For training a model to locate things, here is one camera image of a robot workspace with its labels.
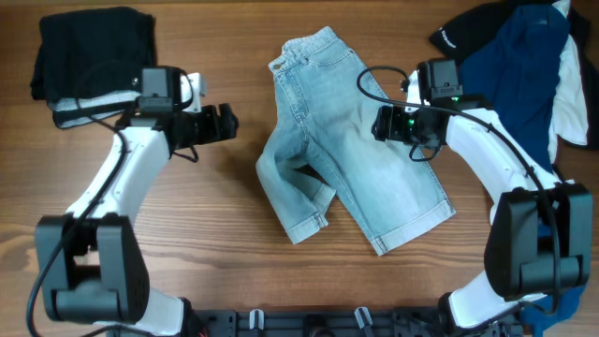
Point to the light blue denim shorts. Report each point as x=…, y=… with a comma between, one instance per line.
x=322, y=148

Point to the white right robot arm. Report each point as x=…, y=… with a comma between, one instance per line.
x=538, y=254

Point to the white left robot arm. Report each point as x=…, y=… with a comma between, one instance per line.
x=91, y=270

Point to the dark blue shirt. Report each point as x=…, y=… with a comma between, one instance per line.
x=518, y=72

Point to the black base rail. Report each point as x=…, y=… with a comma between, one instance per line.
x=361, y=322

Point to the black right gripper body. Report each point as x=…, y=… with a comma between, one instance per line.
x=403, y=126

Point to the black garment with white print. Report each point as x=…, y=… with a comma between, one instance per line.
x=471, y=30

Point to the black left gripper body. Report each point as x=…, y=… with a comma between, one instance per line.
x=197, y=128

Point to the folded black garment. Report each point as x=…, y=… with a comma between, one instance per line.
x=89, y=63

